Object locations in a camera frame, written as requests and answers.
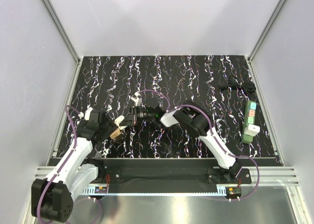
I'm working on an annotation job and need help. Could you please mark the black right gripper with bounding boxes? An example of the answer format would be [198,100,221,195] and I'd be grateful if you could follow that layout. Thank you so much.
[120,105,155,127]

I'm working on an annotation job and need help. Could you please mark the beige cube socket adapter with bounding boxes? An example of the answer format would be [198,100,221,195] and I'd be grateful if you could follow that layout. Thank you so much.
[110,128,121,139]

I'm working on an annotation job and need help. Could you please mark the white plug adapter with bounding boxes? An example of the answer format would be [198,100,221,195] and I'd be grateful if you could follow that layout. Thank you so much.
[114,115,125,126]

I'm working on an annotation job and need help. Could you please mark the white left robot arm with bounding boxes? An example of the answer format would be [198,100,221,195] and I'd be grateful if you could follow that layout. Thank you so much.
[31,107,118,224]

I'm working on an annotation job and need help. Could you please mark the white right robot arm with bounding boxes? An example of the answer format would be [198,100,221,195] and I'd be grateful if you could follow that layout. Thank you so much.
[119,100,243,183]

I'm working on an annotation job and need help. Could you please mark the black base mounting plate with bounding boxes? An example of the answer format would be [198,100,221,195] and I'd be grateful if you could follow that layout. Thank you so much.
[46,157,252,185]

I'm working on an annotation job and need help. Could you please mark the white charger on strip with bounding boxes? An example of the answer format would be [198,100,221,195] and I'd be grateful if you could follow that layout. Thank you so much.
[245,124,260,137]

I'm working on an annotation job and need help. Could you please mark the green power strip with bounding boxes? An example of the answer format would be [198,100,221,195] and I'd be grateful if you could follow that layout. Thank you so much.
[241,100,257,144]

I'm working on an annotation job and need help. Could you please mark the metal front tray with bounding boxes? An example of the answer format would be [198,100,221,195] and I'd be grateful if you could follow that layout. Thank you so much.
[68,187,302,224]

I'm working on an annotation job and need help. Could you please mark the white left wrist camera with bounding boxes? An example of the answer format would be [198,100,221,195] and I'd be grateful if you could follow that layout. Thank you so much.
[78,107,93,121]

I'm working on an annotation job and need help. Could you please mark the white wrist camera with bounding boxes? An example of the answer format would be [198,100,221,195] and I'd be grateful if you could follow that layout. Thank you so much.
[78,107,93,121]
[131,92,142,106]

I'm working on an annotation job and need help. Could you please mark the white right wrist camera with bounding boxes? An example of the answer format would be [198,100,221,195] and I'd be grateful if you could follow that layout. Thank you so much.
[131,92,142,106]

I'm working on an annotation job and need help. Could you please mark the aluminium frame rail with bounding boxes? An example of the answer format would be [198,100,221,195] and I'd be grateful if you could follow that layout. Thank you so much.
[23,0,83,224]

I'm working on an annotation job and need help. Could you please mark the black coiled cable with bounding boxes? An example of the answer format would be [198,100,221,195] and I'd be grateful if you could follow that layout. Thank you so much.
[218,76,257,95]

